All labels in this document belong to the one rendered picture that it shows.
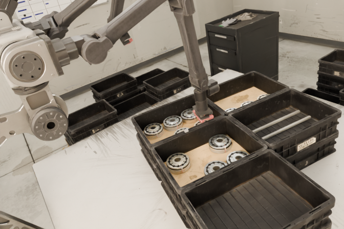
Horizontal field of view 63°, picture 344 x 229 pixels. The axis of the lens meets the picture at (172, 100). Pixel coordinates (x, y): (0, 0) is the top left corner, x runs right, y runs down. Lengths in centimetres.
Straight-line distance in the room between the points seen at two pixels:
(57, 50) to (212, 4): 457
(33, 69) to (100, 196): 77
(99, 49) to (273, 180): 80
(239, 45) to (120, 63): 223
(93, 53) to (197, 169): 65
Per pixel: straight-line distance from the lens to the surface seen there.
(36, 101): 124
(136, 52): 456
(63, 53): 92
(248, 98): 169
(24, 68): 91
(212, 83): 134
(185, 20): 112
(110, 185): 150
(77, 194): 153
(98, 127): 232
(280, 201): 113
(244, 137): 128
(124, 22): 99
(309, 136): 134
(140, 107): 272
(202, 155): 131
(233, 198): 113
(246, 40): 285
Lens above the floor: 169
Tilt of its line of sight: 29 degrees down
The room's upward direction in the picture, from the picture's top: 11 degrees counter-clockwise
